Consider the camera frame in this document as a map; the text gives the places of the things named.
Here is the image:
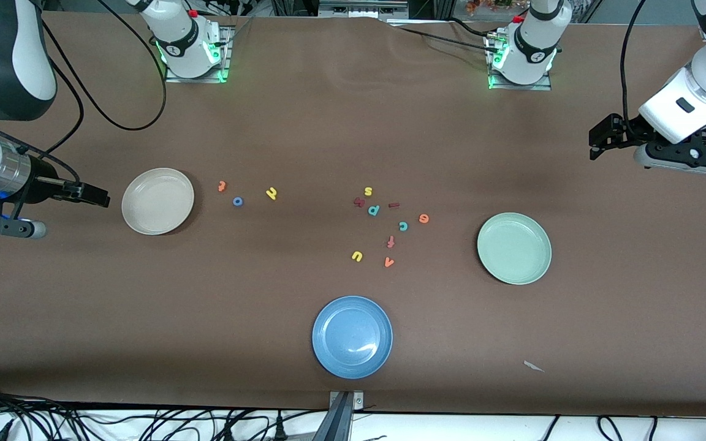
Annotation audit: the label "metal bracket with bolt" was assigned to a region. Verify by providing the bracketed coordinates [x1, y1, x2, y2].
[328, 390, 365, 412]

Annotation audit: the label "beige brown plate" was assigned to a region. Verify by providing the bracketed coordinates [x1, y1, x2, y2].
[121, 168, 195, 236]

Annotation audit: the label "green plate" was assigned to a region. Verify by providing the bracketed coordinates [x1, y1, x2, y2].
[477, 212, 553, 285]

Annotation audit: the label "aluminium profile beam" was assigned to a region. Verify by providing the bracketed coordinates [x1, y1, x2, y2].
[311, 392, 354, 441]

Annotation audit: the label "orange dried flowers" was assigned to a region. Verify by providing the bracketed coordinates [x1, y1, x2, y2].
[466, 0, 516, 15]

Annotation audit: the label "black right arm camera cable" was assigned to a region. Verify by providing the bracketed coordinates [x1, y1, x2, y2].
[16, 0, 168, 184]

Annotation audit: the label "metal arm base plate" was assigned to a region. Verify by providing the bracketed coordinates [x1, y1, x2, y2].
[164, 24, 232, 84]
[487, 34, 553, 91]

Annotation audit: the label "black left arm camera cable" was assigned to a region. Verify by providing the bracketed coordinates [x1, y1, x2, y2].
[620, 0, 648, 138]

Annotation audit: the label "blue plate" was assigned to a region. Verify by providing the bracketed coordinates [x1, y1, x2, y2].
[312, 296, 393, 380]

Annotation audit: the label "metal frame bar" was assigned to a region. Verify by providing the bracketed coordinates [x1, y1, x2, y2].
[318, 0, 409, 19]

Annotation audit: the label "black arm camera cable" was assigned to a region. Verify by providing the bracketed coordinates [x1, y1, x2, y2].
[16, 0, 168, 184]
[620, 0, 648, 138]

